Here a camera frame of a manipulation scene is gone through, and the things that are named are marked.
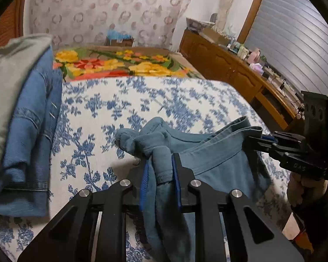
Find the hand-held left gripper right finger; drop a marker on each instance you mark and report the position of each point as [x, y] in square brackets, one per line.
[176, 180]

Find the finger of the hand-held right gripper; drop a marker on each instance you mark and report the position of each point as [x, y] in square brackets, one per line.
[269, 138]
[258, 143]

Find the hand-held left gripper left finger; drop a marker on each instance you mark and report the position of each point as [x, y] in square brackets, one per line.
[144, 188]

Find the teal pants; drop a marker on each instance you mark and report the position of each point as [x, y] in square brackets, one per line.
[213, 166]

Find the person's right forearm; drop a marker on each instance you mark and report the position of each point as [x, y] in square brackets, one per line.
[322, 210]

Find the person's right hand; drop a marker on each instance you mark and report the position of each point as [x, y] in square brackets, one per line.
[295, 191]

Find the pale purple box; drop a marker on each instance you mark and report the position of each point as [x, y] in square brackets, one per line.
[256, 68]

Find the wooden dresser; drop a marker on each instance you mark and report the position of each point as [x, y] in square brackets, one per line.
[235, 71]

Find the pink bottle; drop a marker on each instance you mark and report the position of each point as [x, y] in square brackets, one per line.
[253, 56]

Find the blue floral bedspread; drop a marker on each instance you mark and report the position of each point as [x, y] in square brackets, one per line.
[125, 101]

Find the white container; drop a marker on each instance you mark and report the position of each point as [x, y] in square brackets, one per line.
[243, 51]

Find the group of small bottles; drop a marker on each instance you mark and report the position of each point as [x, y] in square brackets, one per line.
[233, 45]

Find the open cardboard box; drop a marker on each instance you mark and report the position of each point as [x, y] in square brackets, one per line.
[214, 36]

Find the yellow floral blanket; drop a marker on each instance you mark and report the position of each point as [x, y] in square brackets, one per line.
[112, 65]

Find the light blue folded jeans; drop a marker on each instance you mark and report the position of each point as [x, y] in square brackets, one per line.
[24, 142]

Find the blue folded denim jeans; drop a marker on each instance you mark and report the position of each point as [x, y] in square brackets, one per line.
[16, 203]

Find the patterned storage box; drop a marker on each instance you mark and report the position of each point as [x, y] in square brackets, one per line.
[199, 23]

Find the cream window curtain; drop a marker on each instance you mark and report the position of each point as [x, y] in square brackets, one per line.
[226, 5]

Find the small cardboard box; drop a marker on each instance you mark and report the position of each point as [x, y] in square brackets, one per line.
[120, 42]

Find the light blue bundle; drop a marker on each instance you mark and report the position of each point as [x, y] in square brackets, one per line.
[119, 34]

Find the grey folded garment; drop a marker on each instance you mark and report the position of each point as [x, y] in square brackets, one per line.
[8, 87]

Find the patterned lace curtain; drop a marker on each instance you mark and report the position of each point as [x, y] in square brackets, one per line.
[98, 11]

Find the brown slatted wardrobe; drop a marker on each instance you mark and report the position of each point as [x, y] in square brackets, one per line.
[12, 24]

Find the wooden window frame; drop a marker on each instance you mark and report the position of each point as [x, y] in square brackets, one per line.
[252, 8]

